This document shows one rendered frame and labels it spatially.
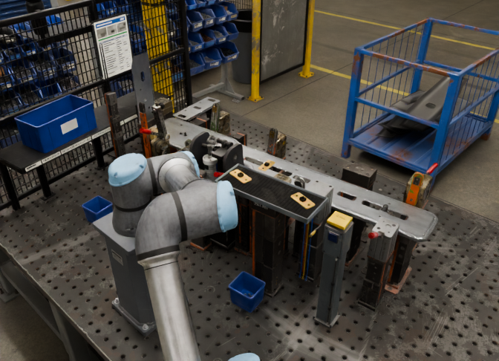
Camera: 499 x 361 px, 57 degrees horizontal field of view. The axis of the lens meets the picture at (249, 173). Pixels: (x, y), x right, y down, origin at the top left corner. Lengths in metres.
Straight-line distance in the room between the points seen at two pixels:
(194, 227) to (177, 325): 0.21
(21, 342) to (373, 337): 1.84
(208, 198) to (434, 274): 1.23
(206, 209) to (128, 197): 0.46
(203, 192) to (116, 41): 1.63
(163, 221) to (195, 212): 0.07
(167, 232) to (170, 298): 0.14
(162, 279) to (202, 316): 0.77
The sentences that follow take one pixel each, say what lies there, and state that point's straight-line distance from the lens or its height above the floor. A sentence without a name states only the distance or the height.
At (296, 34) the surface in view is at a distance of 5.35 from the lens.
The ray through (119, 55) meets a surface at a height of 1.25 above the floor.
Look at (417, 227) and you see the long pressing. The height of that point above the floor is 1.00.
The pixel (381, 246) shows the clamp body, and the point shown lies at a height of 1.01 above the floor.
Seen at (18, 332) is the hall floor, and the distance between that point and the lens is 2.89.
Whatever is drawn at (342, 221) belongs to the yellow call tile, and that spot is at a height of 1.16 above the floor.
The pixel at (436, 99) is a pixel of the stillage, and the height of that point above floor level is 0.51.
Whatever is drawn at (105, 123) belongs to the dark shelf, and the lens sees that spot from 2.37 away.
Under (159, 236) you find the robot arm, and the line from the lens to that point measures 1.02.
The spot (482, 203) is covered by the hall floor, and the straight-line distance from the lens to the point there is 3.84.
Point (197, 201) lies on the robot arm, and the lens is 1.03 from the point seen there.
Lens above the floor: 2.07
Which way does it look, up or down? 33 degrees down
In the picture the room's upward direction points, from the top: straight up
